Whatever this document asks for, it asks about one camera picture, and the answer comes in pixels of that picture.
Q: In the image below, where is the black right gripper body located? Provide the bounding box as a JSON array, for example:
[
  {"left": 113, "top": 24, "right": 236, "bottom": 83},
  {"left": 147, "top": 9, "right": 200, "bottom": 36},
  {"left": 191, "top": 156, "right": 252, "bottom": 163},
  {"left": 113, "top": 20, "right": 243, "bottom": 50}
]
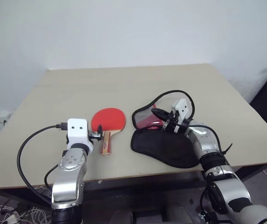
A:
[{"left": 162, "top": 110, "right": 181, "bottom": 132}]

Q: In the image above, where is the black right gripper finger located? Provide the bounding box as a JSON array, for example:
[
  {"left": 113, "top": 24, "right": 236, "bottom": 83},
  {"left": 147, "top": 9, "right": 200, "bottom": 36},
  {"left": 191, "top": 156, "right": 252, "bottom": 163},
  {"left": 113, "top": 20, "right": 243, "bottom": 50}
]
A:
[
  {"left": 155, "top": 112, "right": 172, "bottom": 121},
  {"left": 152, "top": 107, "right": 169, "bottom": 116}
]

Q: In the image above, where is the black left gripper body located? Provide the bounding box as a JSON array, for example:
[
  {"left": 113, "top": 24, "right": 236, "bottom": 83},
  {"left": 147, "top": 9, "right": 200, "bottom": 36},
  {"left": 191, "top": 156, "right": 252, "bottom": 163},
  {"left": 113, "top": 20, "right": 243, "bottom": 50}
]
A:
[{"left": 88, "top": 130, "right": 102, "bottom": 141}]

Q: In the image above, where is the red table tennis paddle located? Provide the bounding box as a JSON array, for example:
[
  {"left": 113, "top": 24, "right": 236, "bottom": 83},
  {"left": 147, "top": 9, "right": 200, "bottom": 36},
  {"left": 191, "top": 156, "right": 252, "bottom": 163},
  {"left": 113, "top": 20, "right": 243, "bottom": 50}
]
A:
[{"left": 91, "top": 106, "right": 127, "bottom": 156}]

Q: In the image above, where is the black clear-window paddle case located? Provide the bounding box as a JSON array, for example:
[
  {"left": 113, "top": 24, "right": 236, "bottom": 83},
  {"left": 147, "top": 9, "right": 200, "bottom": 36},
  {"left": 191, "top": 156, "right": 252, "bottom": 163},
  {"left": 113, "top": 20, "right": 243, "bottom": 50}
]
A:
[{"left": 130, "top": 90, "right": 203, "bottom": 169}]

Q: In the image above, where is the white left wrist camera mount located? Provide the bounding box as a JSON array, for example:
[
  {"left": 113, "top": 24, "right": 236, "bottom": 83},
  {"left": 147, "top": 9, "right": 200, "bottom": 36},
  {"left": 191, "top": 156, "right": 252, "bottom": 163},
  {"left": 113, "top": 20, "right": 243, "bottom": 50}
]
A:
[{"left": 66, "top": 118, "right": 95, "bottom": 154}]

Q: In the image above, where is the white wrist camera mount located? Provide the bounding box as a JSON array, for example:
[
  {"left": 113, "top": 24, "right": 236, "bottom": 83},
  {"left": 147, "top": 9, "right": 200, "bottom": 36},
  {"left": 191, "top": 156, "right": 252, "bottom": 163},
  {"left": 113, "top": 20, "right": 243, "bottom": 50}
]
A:
[
  {"left": 66, "top": 118, "right": 95, "bottom": 154},
  {"left": 170, "top": 98, "right": 190, "bottom": 134}
]

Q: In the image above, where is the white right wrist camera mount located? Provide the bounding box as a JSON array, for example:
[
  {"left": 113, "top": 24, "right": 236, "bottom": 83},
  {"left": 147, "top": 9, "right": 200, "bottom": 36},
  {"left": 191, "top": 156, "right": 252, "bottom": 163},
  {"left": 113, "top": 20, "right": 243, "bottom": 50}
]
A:
[{"left": 170, "top": 98, "right": 190, "bottom": 134}]

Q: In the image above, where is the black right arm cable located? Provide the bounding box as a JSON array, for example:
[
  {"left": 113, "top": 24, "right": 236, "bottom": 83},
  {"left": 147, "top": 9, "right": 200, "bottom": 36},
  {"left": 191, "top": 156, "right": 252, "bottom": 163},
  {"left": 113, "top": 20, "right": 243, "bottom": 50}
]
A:
[{"left": 181, "top": 123, "right": 223, "bottom": 155}]

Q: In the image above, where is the black table frame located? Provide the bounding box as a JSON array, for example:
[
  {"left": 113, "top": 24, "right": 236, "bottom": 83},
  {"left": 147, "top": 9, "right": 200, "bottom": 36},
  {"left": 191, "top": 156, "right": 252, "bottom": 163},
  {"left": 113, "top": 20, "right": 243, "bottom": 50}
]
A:
[{"left": 0, "top": 166, "right": 208, "bottom": 199}]

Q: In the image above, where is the white wall socket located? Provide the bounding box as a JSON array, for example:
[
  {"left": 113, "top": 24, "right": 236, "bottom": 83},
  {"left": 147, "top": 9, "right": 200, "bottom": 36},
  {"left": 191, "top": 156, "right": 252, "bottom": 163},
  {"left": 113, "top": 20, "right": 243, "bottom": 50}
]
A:
[{"left": 0, "top": 111, "right": 12, "bottom": 124}]

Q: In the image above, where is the white floor cable bundle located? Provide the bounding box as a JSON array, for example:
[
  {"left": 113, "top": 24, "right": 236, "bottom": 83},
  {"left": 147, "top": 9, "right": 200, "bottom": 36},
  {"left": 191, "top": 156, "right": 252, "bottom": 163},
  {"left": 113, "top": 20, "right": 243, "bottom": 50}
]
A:
[{"left": 0, "top": 202, "right": 53, "bottom": 224}]

